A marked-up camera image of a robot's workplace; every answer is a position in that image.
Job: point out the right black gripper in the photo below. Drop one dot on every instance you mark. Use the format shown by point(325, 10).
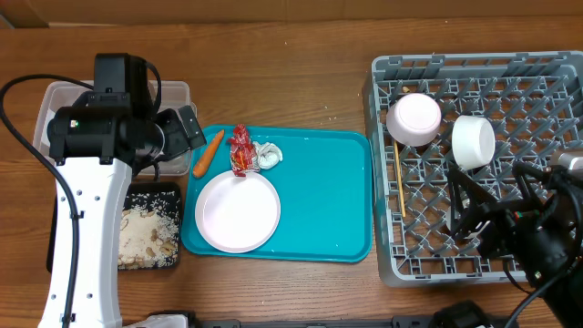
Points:
point(517, 223)

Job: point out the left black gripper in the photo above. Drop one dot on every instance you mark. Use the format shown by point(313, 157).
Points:
point(179, 142)

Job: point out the orange carrot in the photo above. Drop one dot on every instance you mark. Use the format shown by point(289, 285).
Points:
point(203, 164)

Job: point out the red snack wrapper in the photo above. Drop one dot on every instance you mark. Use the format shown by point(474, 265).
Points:
point(243, 155)

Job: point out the pale green bowl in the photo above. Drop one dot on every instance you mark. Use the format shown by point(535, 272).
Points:
point(473, 142)

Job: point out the large white plate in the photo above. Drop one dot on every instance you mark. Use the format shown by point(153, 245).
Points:
point(237, 214)

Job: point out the wooden chopstick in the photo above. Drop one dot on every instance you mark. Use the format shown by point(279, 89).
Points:
point(398, 173)

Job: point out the pink white bowl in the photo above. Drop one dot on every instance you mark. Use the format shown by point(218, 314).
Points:
point(414, 120)

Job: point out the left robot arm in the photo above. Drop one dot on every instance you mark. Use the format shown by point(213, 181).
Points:
point(97, 146)

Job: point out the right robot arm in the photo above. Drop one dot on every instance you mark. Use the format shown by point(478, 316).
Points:
point(542, 231)

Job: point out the grey dishwasher rack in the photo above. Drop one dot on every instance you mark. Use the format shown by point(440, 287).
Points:
point(534, 104)

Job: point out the black food waste tray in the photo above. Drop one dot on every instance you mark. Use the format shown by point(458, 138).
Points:
point(155, 191)

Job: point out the clear plastic bin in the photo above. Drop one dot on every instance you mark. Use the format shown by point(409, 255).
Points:
point(175, 95)

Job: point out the rice and peanut scraps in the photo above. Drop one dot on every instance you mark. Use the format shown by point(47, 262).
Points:
point(146, 237)

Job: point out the teal plastic tray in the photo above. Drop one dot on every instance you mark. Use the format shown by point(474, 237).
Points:
point(325, 186)

